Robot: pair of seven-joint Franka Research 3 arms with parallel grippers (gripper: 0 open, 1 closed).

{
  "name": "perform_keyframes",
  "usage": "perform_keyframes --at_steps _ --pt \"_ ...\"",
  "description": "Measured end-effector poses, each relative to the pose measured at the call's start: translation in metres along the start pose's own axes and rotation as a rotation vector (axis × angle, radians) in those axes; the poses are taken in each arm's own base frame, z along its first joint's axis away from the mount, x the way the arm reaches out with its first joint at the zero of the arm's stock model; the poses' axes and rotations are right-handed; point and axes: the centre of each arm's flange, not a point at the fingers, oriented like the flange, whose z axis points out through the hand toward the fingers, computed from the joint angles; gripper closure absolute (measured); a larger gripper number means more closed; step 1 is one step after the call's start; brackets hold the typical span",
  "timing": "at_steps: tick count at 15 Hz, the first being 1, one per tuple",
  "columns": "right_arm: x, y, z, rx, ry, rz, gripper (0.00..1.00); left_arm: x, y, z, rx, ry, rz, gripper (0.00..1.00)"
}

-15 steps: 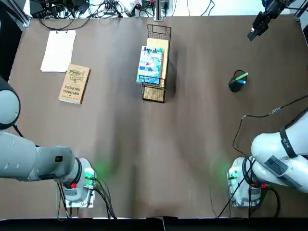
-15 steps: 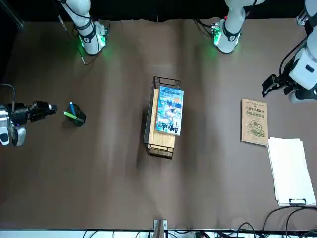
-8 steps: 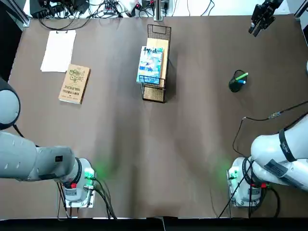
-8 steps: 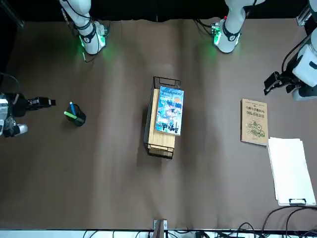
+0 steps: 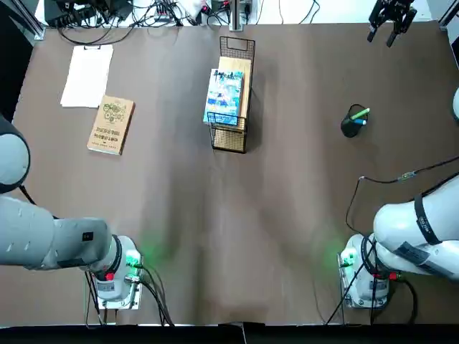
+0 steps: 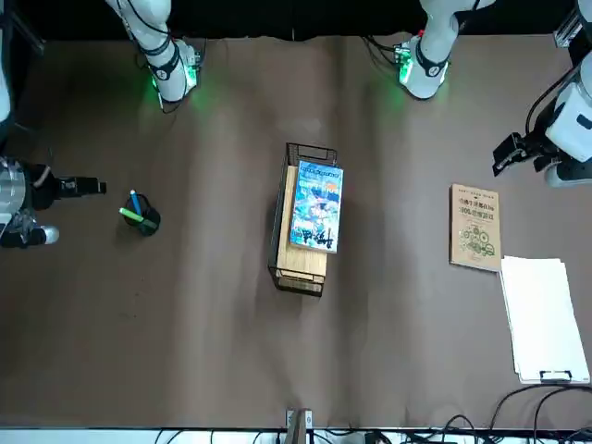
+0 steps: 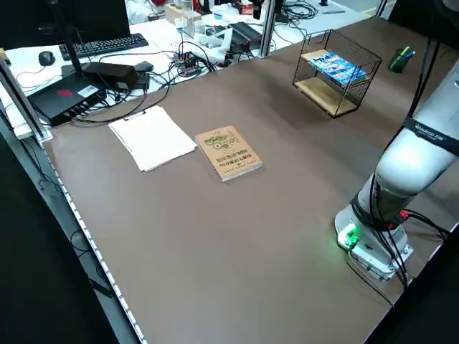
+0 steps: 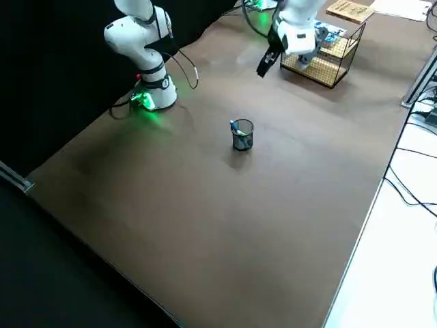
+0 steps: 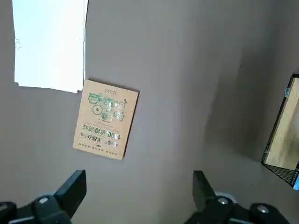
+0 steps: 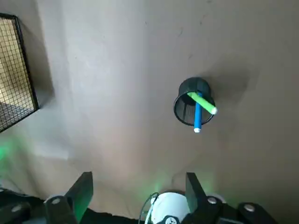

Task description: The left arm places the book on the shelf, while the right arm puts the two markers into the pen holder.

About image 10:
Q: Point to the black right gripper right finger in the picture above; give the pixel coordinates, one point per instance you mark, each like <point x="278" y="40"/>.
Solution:
<point x="201" y="203"/>

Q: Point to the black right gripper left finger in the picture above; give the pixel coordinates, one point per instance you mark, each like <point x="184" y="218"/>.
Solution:
<point x="70" y="205"/>

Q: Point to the blue marker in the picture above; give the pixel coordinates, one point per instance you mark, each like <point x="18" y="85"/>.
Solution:
<point x="198" y="119"/>

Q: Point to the green marker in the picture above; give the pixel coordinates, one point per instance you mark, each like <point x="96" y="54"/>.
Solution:
<point x="204" y="102"/>

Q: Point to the black mesh pen holder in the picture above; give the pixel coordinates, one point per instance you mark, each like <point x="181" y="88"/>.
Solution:
<point x="194" y="85"/>

